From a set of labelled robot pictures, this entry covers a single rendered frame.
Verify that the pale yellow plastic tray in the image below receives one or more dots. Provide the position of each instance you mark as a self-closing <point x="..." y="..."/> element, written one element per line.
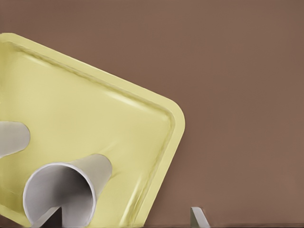
<point x="90" y="109"/>

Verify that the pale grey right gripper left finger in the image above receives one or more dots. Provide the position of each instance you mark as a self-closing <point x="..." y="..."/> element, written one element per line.
<point x="54" y="217"/>

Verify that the white IKEA cup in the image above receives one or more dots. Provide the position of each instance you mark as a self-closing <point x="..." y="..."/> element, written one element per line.
<point x="71" y="185"/>
<point x="14" y="137"/>

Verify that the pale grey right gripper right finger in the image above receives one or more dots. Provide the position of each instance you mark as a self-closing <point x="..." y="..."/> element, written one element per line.
<point x="198" y="217"/>

